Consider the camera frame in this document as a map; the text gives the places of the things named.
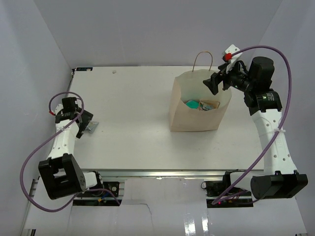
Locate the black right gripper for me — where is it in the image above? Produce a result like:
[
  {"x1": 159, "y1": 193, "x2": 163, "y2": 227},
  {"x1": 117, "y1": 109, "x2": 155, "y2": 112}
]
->
[{"x1": 203, "y1": 59, "x2": 254, "y2": 95}]

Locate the grey Himalaya mints packet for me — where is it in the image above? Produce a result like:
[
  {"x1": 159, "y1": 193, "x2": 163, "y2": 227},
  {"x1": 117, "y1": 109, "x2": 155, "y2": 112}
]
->
[{"x1": 198, "y1": 100, "x2": 220, "y2": 111}]

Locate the green Fox's candy bag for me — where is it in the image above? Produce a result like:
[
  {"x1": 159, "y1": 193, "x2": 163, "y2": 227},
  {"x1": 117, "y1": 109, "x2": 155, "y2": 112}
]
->
[{"x1": 186, "y1": 100, "x2": 199, "y2": 110}]

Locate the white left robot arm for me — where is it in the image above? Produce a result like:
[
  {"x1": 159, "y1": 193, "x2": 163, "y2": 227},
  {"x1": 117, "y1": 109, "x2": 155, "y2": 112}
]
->
[{"x1": 38, "y1": 69, "x2": 231, "y2": 200}]

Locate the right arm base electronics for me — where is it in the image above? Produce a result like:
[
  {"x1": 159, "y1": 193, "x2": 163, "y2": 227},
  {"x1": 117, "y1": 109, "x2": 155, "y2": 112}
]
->
[{"x1": 200, "y1": 171, "x2": 254, "y2": 208}]

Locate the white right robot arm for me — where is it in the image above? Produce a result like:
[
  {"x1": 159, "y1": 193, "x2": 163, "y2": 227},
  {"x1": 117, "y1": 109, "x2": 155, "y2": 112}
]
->
[{"x1": 222, "y1": 57, "x2": 308, "y2": 200}]

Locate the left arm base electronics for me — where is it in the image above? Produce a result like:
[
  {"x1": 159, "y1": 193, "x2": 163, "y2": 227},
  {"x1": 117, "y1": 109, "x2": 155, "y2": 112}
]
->
[{"x1": 73, "y1": 181, "x2": 123, "y2": 207}]

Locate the brown paper bag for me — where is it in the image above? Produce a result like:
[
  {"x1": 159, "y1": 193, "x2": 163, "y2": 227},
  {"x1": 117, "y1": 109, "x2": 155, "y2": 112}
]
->
[{"x1": 169, "y1": 66, "x2": 232, "y2": 132}]

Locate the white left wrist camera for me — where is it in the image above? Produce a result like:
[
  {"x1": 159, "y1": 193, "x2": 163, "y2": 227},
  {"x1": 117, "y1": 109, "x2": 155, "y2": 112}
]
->
[{"x1": 49, "y1": 104, "x2": 63, "y2": 118}]

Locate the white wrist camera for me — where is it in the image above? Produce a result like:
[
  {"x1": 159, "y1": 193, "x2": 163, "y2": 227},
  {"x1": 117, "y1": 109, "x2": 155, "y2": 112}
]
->
[
  {"x1": 49, "y1": 104, "x2": 63, "y2": 118},
  {"x1": 222, "y1": 44, "x2": 242, "y2": 73}
]

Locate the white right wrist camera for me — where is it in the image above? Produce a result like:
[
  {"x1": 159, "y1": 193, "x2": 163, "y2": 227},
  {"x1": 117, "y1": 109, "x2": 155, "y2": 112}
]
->
[{"x1": 222, "y1": 44, "x2": 242, "y2": 73}]

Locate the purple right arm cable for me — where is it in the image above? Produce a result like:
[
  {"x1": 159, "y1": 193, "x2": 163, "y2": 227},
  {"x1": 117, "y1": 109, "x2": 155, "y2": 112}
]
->
[{"x1": 211, "y1": 45, "x2": 292, "y2": 205}]

